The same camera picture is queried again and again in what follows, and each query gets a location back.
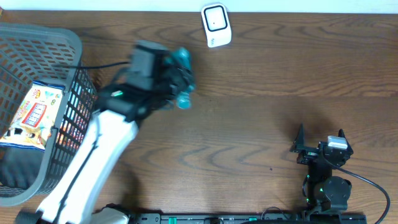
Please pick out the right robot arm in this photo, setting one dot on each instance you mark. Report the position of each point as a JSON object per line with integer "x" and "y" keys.
{"x": 325, "y": 192}

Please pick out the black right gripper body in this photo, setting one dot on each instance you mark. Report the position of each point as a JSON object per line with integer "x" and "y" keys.
{"x": 308, "y": 155}

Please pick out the yellow snack bag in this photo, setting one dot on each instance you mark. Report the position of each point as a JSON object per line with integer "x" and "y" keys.
{"x": 31, "y": 125}

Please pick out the grey plastic shopping basket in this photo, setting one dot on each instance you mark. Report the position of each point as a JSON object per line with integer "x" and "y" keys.
{"x": 34, "y": 53}

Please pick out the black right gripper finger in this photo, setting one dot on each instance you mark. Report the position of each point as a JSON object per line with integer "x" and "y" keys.
{"x": 341, "y": 134}
{"x": 299, "y": 142}

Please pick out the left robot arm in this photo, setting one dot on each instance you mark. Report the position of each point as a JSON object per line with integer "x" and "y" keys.
{"x": 120, "y": 110}

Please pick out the teal mouthwash bottle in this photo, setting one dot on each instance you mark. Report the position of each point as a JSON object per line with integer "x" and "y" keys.
{"x": 182, "y": 78}

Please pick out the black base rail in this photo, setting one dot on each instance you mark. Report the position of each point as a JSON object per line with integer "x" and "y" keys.
{"x": 156, "y": 218}

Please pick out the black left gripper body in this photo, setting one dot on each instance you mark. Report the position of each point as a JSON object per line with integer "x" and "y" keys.
{"x": 169, "y": 84}

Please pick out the white barcode scanner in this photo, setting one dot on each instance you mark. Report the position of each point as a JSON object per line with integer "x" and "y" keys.
{"x": 216, "y": 25}

